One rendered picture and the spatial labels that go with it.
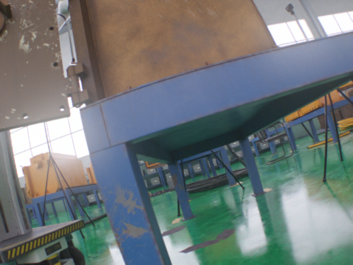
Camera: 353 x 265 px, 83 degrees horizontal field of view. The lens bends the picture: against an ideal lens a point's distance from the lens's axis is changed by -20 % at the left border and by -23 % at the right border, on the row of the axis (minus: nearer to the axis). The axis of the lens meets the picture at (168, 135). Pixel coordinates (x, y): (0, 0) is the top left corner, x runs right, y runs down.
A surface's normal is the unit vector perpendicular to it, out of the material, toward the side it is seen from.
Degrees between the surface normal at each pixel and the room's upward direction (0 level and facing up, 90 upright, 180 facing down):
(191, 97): 90
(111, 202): 90
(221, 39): 90
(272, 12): 90
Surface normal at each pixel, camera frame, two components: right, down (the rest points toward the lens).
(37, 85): 0.41, -0.26
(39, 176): -0.07, -0.13
